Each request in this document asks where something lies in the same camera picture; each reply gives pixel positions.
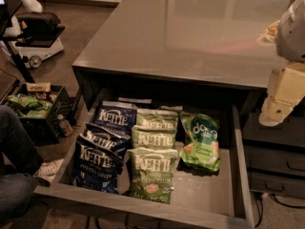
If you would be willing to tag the blue kettle bag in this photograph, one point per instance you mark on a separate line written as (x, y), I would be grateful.
(118, 144)
(118, 117)
(96, 168)

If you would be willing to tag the dark lower drawer unit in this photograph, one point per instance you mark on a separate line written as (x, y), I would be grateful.
(275, 156)

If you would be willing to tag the grey counter cabinet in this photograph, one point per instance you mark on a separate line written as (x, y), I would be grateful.
(206, 48)

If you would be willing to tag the person's leg in jeans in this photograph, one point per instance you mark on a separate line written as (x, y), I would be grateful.
(16, 189)

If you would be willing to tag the black stand with tray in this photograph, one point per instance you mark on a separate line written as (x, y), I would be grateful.
(24, 55)

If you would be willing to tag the open grey top drawer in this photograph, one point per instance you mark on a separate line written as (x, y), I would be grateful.
(198, 201)

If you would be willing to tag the dark bag on tray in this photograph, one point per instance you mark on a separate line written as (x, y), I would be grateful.
(42, 26)

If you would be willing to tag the blue Kettle bag middle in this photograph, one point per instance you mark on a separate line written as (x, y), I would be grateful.
(118, 144)

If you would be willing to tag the green Kettle bag middle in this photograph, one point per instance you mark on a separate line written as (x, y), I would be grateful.
(153, 139)

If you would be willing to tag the black plastic crate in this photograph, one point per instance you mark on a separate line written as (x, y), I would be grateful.
(43, 131)

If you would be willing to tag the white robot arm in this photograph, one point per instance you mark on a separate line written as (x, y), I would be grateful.
(290, 38)

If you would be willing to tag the green Kettle jalapeno bag front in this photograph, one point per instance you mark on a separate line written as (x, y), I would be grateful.
(152, 173)

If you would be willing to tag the yellow taped gripper finger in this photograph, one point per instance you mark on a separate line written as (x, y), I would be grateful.
(286, 88)

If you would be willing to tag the green rice chip bag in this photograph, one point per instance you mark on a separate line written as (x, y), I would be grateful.
(201, 149)

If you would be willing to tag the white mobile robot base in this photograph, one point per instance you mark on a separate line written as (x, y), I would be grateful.
(29, 32)

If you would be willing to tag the small bottle beside crate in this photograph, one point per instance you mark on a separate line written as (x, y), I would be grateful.
(64, 125)

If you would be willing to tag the green snack bags in crate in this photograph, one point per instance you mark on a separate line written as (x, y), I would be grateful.
(28, 106)

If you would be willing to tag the white sneaker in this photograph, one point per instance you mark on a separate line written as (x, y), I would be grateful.
(48, 170)

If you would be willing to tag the green Kettle bag back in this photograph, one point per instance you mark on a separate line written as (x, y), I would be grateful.
(157, 119)

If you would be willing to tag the blue Kettle bag front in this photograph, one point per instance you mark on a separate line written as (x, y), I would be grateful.
(96, 168)

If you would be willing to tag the brown snack box in crate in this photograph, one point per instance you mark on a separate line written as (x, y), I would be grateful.
(38, 87)

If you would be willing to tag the blue Kettle bag back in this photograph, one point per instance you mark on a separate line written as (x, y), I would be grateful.
(118, 117)

